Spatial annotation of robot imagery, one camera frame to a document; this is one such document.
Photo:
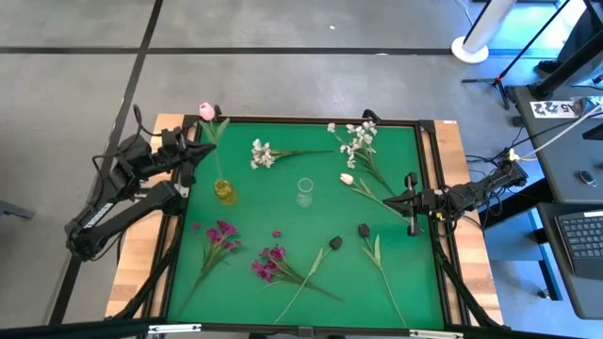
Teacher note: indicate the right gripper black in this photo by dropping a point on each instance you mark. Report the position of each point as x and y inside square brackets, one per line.
[428, 201]

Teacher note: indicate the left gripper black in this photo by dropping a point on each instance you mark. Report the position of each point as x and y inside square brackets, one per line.
[172, 150]

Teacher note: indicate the dark artificial tulip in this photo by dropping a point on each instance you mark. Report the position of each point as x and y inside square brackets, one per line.
[335, 242]
[363, 230]

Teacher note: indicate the yellow glass vase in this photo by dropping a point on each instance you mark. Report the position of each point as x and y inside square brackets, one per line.
[225, 192]

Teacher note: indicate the pink artificial tulip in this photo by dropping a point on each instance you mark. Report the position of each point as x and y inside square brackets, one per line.
[347, 179]
[206, 112]

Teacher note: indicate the white artificial flower sprig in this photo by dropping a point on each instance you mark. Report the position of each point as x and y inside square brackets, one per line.
[262, 155]
[358, 140]

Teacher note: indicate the purple artificial flower bunch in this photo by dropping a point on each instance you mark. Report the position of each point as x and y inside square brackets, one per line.
[275, 254]
[221, 233]

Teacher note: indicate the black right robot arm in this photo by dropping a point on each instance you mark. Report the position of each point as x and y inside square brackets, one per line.
[471, 193]

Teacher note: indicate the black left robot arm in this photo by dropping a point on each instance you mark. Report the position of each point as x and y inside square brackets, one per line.
[151, 198]

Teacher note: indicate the clear glass vase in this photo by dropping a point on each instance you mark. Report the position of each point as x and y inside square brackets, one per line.
[304, 198]

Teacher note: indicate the green table mat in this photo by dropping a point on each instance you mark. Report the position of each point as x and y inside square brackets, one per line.
[264, 212]

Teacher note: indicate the black tripod stand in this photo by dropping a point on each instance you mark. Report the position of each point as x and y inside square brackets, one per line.
[495, 81]

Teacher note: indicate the black desk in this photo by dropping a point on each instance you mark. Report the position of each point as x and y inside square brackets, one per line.
[560, 165]
[565, 292]

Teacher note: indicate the white pole with round base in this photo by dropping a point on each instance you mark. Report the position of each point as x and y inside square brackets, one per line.
[471, 49]

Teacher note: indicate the white paper label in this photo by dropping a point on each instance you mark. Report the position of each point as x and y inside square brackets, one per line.
[556, 109]

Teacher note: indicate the black keyboard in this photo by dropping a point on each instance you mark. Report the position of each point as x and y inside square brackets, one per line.
[581, 240]

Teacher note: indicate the black key fob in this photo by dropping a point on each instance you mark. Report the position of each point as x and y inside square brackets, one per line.
[588, 178]

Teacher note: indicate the grey metal foot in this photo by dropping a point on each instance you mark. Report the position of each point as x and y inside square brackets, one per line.
[16, 210]

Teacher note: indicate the thick black pole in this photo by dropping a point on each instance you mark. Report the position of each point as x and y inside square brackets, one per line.
[565, 70]

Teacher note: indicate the person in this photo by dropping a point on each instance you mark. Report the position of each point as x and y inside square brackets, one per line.
[584, 28]

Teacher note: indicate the silver metal bracket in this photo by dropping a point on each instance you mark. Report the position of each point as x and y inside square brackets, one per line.
[174, 328]
[435, 334]

